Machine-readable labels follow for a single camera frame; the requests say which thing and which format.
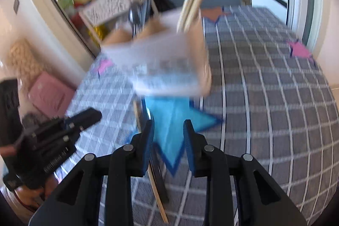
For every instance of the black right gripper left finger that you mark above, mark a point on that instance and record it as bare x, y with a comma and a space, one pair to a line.
130, 160

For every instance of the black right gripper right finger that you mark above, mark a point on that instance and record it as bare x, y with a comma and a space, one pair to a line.
205, 160

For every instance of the black handled utensil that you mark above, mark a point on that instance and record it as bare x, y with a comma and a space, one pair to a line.
157, 176

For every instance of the white perforated utensil holder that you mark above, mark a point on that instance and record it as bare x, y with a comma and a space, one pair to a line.
160, 60

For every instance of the metal spoon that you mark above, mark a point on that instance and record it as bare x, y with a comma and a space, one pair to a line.
134, 17

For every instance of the pink box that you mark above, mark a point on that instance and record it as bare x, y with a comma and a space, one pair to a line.
50, 96

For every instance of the grey checkered tablecloth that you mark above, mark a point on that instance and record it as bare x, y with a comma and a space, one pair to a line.
276, 107

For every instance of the white perforated basket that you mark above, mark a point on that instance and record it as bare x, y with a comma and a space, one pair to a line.
98, 12

